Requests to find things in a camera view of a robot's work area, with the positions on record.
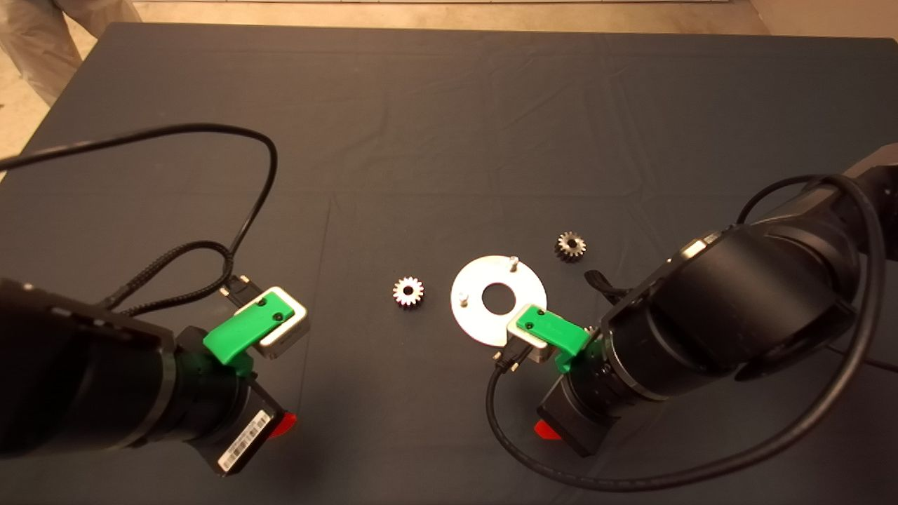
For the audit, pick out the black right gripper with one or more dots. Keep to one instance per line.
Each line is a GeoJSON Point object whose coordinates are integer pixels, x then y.
{"type": "Point", "coordinates": [575, 424]}

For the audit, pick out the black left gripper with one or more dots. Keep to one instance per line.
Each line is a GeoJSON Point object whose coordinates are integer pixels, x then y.
{"type": "Point", "coordinates": [242, 438]}

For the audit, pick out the bright steel planetary gear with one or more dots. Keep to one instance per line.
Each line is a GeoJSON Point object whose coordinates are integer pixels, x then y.
{"type": "Point", "coordinates": [400, 292]}

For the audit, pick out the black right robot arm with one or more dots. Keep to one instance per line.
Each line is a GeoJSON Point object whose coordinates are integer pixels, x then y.
{"type": "Point", "coordinates": [736, 301]}

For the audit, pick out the round metal carrier plate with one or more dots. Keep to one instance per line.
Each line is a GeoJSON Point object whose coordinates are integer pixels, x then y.
{"type": "Point", "coordinates": [477, 280]}

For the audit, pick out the dark steel planetary gear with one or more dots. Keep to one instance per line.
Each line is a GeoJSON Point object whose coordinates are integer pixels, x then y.
{"type": "Point", "coordinates": [563, 247]}

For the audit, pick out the dark grey table cloth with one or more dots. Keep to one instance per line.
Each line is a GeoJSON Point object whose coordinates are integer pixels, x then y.
{"type": "Point", "coordinates": [449, 140]}

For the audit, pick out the person in beige trousers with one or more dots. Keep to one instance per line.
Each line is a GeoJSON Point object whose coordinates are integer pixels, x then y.
{"type": "Point", "coordinates": [42, 42]}

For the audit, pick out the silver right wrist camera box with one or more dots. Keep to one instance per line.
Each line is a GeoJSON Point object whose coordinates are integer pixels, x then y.
{"type": "Point", "coordinates": [537, 352]}

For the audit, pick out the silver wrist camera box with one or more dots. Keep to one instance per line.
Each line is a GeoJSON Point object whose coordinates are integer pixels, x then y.
{"type": "Point", "coordinates": [286, 340]}
{"type": "Point", "coordinates": [537, 352]}

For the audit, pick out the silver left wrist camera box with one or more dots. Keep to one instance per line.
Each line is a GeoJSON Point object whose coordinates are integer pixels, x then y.
{"type": "Point", "coordinates": [286, 340]}

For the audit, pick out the green right camera mount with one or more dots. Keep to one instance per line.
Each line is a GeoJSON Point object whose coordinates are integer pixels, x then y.
{"type": "Point", "coordinates": [554, 328]}

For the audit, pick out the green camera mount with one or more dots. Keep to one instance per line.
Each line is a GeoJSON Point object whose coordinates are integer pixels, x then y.
{"type": "Point", "coordinates": [242, 330]}
{"type": "Point", "coordinates": [554, 328]}

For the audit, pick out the green left camera mount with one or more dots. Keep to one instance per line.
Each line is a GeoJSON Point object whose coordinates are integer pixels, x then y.
{"type": "Point", "coordinates": [242, 330]}

